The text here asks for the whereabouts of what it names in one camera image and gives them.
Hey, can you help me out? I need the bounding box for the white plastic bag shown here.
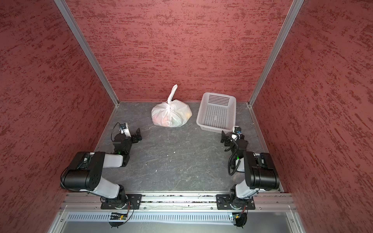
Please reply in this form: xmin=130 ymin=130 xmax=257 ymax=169
xmin=151 ymin=84 xmax=192 ymax=128

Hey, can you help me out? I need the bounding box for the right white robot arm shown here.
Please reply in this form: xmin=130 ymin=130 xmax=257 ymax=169
xmin=217 ymin=128 xmax=280 ymax=211

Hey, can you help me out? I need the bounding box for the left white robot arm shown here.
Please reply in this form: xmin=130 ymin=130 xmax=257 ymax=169
xmin=60 ymin=125 xmax=142 ymax=210

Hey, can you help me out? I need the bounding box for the white perforated plastic basket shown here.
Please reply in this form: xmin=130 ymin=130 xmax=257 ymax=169
xmin=196 ymin=92 xmax=237 ymax=134

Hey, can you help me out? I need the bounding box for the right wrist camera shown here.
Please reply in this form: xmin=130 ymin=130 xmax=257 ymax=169
xmin=232 ymin=126 xmax=245 ymax=140

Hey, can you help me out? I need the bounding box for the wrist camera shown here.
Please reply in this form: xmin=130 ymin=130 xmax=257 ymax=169
xmin=119 ymin=123 xmax=131 ymax=137
xmin=232 ymin=126 xmax=245 ymax=140

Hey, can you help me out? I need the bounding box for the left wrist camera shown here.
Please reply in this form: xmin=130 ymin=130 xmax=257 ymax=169
xmin=119 ymin=123 xmax=131 ymax=137

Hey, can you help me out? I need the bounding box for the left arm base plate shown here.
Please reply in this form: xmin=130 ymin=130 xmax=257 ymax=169
xmin=101 ymin=194 xmax=142 ymax=210

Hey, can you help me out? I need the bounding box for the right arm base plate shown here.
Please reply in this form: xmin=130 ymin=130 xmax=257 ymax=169
xmin=216 ymin=194 xmax=255 ymax=211

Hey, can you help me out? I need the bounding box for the aluminium front rail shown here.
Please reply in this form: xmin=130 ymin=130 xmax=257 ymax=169
xmin=59 ymin=191 xmax=297 ymax=212

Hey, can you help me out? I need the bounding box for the white slotted cable duct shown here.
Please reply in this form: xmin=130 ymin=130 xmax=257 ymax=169
xmin=65 ymin=212 xmax=233 ymax=225

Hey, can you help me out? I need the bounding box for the right aluminium corner post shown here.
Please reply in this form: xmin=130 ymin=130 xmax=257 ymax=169
xmin=248 ymin=0 xmax=304 ymax=108

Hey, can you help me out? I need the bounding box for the aluminium corner post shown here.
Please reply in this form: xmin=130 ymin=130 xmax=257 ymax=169
xmin=248 ymin=0 xmax=304 ymax=108
xmin=54 ymin=0 xmax=120 ymax=107

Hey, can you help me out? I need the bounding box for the left aluminium corner post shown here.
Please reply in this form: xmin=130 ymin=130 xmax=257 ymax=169
xmin=54 ymin=0 xmax=120 ymax=107

